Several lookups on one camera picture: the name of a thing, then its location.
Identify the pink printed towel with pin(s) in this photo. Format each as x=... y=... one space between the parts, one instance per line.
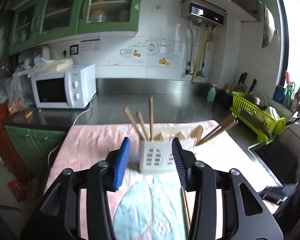
x=95 y=140

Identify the white wall label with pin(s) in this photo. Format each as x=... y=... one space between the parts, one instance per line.
x=90 y=44

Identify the clear plastic food bag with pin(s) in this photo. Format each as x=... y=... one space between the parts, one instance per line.
x=17 y=95

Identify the wooden chopstick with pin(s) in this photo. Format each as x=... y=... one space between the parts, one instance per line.
x=215 y=129
x=221 y=130
x=135 y=123
x=151 y=117
x=184 y=210
x=187 y=212
x=142 y=125

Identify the green wall cabinet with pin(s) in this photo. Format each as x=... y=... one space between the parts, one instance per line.
x=65 y=12

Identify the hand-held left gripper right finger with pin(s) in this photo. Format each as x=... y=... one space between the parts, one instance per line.
x=180 y=166

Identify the blue soap pump bottle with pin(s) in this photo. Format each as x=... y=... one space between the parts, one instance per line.
x=211 y=95

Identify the black wall socket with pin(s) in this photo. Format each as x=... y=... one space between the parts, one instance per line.
x=74 y=49

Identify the metal pot lid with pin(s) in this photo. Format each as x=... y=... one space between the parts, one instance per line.
x=268 y=27

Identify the blue tin can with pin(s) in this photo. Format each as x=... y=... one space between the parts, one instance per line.
x=280 y=93

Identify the clear plastic bag on microwave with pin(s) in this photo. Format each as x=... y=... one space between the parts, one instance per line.
x=52 y=66

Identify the water heater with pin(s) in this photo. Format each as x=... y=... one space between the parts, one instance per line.
x=205 y=11

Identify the fruit and teapot tile decal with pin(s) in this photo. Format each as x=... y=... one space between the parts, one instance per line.
x=145 y=52

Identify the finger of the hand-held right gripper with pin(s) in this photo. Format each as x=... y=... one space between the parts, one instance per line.
x=272 y=195

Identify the white microwave oven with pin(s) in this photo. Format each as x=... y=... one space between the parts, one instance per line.
x=65 y=87

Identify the green base cabinet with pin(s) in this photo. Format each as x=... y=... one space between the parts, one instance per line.
x=32 y=150

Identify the green dish rack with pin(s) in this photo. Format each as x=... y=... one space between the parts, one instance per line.
x=255 y=115

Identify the steel sink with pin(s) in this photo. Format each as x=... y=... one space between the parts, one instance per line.
x=277 y=160

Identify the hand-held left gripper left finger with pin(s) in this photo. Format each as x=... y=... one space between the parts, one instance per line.
x=121 y=166

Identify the dark sauce bottle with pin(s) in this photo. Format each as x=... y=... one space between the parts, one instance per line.
x=298 y=101

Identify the cream plastic utensil holder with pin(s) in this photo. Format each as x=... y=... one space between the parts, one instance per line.
x=152 y=155

